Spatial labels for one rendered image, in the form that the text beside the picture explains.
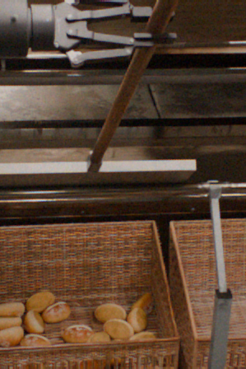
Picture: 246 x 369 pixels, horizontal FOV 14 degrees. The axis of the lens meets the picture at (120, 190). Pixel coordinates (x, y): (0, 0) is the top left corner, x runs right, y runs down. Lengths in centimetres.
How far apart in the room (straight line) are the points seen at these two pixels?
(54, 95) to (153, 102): 32
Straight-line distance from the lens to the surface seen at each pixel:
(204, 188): 281
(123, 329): 312
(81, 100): 328
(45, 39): 161
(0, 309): 319
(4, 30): 159
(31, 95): 330
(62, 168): 261
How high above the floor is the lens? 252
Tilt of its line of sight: 29 degrees down
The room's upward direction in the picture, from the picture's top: 2 degrees clockwise
